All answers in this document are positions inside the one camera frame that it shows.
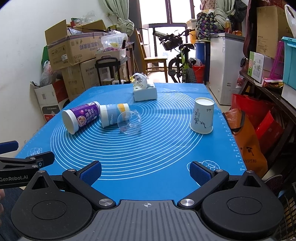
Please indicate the blue yellow paper cup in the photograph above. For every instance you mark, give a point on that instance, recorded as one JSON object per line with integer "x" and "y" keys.
{"x": 110, "y": 113}

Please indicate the red bucket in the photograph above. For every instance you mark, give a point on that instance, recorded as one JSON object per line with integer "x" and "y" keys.
{"x": 199, "y": 72}

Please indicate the purple paper cup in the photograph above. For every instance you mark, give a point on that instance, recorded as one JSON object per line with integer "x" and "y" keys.
{"x": 76, "y": 118}

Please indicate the green white box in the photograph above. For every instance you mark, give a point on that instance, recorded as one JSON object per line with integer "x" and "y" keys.
{"x": 256, "y": 66}

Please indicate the orange shopping bag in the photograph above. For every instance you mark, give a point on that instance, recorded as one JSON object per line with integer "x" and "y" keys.
{"x": 246, "y": 139}

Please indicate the clear plastic cup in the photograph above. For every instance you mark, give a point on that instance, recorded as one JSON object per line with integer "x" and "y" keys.
{"x": 129, "y": 122}

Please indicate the lower cardboard box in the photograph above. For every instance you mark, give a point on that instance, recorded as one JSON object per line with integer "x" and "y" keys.
{"x": 80, "y": 77}

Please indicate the white chest freezer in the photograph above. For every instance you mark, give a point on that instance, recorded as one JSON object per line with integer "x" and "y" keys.
{"x": 226, "y": 53}

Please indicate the large top cardboard box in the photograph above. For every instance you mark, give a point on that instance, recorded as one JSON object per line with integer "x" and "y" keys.
{"x": 68, "y": 46}

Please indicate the white red cardboard box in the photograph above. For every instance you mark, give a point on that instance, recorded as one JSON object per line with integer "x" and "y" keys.
{"x": 52, "y": 98}

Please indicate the blue silicone mat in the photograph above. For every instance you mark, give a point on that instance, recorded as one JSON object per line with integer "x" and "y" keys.
{"x": 152, "y": 164}

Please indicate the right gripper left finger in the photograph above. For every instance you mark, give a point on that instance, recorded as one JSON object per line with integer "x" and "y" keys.
{"x": 80, "y": 182}

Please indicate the green curtain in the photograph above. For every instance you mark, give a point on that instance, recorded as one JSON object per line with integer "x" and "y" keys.
{"x": 120, "y": 9}

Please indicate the tall brown cardboard box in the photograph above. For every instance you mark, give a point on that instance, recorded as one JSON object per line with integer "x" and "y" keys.
{"x": 271, "y": 27}

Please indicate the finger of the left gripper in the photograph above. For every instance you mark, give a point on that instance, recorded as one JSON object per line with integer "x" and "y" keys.
{"x": 41, "y": 160}
{"x": 6, "y": 147}

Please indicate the teal plastic bin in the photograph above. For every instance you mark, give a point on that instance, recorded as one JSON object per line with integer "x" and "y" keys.
{"x": 289, "y": 71}

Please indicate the white paper cup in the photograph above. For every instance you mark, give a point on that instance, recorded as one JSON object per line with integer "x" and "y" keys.
{"x": 202, "y": 117}

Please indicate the green bicycle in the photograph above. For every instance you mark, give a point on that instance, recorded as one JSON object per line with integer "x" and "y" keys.
{"x": 180, "y": 68}

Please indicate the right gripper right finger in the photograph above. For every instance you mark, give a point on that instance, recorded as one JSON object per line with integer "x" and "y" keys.
{"x": 209, "y": 182}

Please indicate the white tissue box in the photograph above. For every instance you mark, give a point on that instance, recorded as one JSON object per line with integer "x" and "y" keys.
{"x": 143, "y": 88}

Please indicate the wooden chair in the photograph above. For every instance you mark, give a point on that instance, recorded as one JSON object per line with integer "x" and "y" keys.
{"x": 145, "y": 60}

